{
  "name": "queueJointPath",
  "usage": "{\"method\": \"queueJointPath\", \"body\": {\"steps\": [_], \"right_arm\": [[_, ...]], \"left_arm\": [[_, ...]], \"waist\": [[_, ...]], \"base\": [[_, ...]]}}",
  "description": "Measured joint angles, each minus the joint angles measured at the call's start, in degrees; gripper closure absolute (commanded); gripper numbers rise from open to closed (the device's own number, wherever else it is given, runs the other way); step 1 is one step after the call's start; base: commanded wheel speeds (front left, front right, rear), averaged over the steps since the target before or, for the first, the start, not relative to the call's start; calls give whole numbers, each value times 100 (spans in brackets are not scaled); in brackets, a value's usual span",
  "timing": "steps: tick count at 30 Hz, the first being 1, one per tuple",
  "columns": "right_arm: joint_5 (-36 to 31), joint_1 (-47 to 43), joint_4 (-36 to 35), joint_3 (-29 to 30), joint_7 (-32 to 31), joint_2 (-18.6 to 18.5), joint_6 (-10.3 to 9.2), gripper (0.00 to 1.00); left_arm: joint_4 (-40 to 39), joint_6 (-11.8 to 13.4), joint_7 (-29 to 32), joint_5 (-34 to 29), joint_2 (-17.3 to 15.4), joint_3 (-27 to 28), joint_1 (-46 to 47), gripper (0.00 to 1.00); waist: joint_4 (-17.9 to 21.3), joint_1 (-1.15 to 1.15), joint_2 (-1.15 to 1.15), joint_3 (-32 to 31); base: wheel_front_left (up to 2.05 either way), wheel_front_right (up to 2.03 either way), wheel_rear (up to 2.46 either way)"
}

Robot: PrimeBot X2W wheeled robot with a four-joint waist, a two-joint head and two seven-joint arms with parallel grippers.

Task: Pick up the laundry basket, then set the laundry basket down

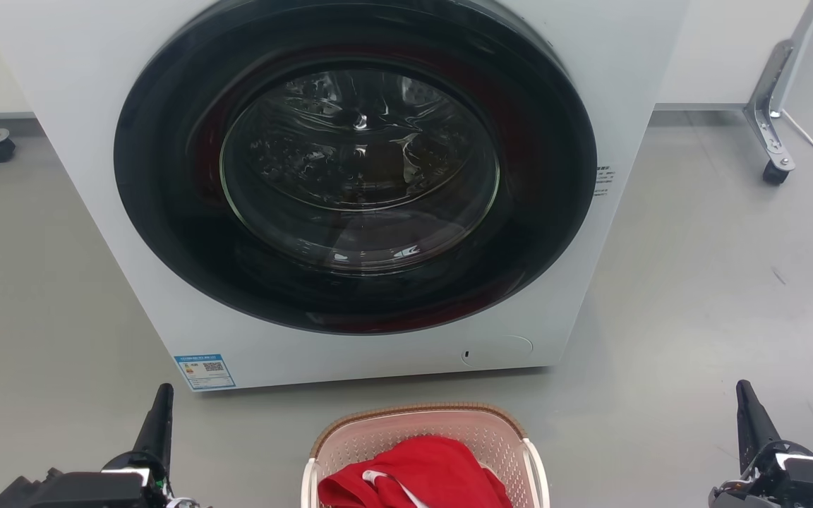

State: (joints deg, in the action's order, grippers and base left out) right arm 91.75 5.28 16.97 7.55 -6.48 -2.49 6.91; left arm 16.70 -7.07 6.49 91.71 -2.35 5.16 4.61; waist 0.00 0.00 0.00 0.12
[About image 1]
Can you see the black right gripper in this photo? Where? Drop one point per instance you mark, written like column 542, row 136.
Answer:
column 802, row 487

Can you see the red garment with white trim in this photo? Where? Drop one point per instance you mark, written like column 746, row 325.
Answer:
column 435, row 469

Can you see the round black washer door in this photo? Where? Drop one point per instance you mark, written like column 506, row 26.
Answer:
column 166, row 212

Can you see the white front-load washing machine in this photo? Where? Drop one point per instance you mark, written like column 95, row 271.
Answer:
column 96, row 106

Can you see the blue energy label sticker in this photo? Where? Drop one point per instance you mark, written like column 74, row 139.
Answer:
column 205, row 372

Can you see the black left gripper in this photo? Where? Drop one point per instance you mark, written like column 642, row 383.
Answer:
column 89, row 490

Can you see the pink perforated laundry basket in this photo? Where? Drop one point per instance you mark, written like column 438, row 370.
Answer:
column 378, row 437

